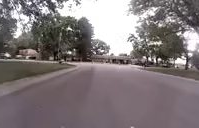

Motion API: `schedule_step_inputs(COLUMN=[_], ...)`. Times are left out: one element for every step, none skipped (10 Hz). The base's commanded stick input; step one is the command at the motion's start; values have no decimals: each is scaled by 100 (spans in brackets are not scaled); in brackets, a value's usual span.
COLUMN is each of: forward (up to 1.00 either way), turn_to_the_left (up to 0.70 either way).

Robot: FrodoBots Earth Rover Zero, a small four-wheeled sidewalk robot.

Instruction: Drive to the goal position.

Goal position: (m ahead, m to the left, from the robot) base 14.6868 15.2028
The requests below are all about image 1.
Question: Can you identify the grass verge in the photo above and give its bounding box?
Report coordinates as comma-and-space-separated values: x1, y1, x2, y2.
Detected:
143, 65, 199, 84

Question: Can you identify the grey asphalt road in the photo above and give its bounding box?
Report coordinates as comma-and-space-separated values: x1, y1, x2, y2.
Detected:
0, 62, 199, 128

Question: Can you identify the group of trees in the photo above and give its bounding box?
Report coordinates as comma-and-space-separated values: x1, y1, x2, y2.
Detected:
30, 13, 95, 62

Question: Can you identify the long low building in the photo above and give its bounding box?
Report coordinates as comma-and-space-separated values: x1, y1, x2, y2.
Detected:
89, 54, 133, 65

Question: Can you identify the grass lawn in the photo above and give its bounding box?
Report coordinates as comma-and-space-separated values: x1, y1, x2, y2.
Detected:
0, 59, 77, 88

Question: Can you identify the reddish house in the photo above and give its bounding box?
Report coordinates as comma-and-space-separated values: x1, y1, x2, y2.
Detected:
16, 48, 41, 61

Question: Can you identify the large overhanging tree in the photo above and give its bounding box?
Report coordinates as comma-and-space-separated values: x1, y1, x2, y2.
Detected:
128, 0, 199, 68

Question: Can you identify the green tree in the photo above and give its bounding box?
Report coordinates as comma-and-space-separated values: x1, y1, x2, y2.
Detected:
127, 23, 188, 66

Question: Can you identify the pale concrete kerb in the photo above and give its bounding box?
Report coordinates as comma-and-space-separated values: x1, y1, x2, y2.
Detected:
0, 63, 83, 103

